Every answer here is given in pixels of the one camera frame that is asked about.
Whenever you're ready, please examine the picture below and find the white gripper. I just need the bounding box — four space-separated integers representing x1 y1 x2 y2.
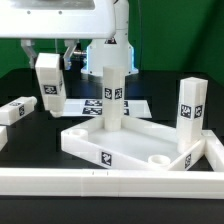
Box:
0 0 116 70

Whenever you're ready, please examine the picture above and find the white desk top tray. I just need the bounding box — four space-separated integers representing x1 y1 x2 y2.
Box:
61 116 205 171

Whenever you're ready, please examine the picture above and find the white U-shaped marker base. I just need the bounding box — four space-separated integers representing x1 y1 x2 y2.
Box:
63 99 152 118

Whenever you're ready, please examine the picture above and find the white front fence rail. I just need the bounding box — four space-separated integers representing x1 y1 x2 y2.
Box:
0 168 224 199

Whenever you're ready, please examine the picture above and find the white fence rail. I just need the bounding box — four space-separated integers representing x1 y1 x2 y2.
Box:
0 168 224 199
202 130 224 172

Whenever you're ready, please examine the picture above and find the white right fence rail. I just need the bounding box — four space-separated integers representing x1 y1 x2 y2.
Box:
202 130 224 172

